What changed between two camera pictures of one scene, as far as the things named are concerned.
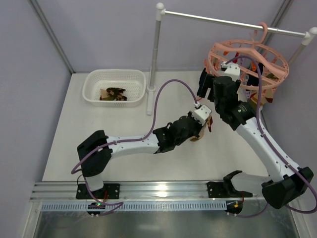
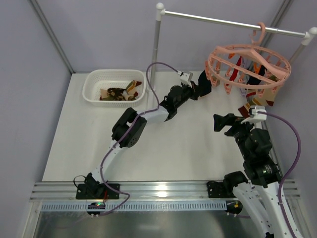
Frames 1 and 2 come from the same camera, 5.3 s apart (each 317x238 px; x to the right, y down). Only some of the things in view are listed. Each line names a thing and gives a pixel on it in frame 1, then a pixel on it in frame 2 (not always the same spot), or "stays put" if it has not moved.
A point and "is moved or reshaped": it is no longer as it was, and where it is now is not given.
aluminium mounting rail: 145,190 stays put
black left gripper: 198,129 -> 195,89
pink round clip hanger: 260,65 is moved or reshaped
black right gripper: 210,87 -> 234,124
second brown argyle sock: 104,96 stays put
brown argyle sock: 117,93 stays put
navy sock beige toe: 253,80 is moved or reshaped
